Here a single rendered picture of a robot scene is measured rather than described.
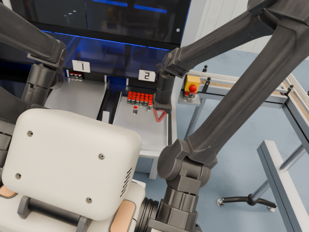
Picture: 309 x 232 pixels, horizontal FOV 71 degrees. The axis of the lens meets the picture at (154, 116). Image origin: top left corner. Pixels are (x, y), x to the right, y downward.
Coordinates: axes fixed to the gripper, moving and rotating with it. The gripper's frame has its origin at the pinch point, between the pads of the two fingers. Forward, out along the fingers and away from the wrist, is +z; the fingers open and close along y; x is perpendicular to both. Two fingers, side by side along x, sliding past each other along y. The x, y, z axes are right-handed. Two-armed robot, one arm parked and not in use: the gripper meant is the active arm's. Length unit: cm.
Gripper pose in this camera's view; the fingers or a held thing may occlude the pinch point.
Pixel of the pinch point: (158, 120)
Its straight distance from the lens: 86.7
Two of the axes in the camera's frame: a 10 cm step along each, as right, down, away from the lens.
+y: -0.3, -5.6, 8.3
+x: -9.9, -1.1, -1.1
